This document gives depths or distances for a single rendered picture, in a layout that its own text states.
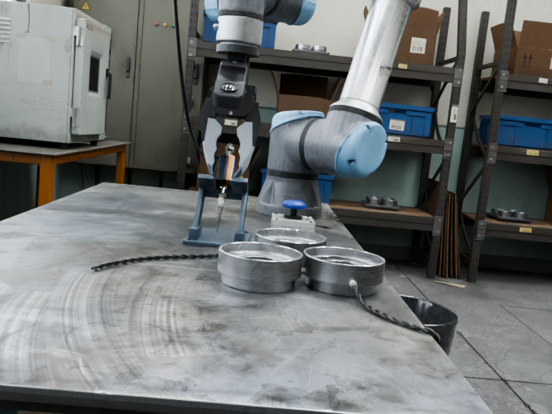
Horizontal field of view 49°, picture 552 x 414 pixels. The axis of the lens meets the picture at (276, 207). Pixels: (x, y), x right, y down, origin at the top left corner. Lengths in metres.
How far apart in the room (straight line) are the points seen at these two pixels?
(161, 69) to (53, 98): 1.74
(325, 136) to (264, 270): 0.58
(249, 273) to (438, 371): 0.26
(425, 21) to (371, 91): 3.21
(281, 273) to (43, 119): 2.41
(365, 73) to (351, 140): 0.16
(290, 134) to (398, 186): 3.68
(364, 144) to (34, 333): 0.81
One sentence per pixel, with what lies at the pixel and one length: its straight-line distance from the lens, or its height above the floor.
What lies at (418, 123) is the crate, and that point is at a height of 1.10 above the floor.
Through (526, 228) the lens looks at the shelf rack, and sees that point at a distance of 4.67.
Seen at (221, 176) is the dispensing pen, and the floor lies 0.91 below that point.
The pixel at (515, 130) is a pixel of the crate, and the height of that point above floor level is 1.12.
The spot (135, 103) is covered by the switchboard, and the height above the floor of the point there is 1.05.
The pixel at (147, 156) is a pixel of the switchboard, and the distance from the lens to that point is 4.65.
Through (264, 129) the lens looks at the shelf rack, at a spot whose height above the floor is 0.95.
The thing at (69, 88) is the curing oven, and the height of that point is 1.07.
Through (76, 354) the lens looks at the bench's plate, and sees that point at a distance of 0.52.
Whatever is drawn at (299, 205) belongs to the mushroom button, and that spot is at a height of 0.87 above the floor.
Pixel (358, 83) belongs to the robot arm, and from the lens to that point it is 1.27.
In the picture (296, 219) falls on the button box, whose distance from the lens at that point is 1.00.
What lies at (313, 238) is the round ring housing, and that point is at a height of 0.83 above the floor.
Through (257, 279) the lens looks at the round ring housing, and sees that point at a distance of 0.70.
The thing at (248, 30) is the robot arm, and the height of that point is 1.14.
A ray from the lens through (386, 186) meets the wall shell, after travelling 4.92.
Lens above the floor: 1.00
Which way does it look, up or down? 8 degrees down
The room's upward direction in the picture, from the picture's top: 6 degrees clockwise
